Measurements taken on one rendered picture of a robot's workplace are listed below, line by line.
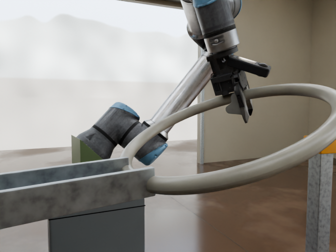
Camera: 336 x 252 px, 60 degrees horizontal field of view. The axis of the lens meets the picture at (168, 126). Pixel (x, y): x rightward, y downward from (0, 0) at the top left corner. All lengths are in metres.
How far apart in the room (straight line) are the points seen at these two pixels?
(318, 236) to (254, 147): 5.29
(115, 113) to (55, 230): 0.56
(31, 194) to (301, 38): 7.70
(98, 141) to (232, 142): 5.34
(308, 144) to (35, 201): 0.40
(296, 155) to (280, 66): 6.94
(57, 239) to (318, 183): 1.24
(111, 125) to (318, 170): 1.04
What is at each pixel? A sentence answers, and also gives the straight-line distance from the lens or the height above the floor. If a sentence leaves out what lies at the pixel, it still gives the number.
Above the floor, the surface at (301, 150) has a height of 1.18.
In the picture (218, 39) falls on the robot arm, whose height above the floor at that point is 1.41.
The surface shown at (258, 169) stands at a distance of 0.44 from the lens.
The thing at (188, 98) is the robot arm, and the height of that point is 1.27.
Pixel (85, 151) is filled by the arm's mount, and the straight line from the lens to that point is 1.32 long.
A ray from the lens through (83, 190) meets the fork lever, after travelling 0.46.
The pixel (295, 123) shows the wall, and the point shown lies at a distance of 7.72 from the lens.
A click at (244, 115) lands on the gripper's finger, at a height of 1.21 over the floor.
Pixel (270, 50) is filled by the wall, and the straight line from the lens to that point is 7.20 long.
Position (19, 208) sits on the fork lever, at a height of 1.10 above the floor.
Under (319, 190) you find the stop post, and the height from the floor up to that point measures 0.82.
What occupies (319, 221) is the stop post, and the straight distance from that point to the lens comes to 1.72.
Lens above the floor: 1.25
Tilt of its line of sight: 4 degrees down
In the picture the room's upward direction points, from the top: straight up
